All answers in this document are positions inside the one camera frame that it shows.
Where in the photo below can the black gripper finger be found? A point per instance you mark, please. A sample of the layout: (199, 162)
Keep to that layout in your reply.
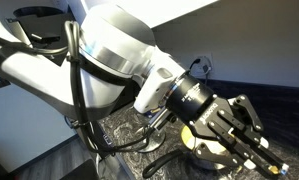
(229, 151)
(252, 126)

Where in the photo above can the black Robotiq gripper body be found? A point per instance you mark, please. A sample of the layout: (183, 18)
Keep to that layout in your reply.
(192, 100)

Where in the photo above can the round glass pot lid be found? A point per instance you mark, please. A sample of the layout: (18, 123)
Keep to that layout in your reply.
(155, 145)

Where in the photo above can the white wall power outlet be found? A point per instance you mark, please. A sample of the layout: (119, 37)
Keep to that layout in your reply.
(207, 58)

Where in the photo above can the white wall cabinet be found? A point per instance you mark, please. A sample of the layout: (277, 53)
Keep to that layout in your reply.
(175, 8)

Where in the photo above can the black stereo camera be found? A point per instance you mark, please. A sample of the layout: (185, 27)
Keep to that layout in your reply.
(44, 37)

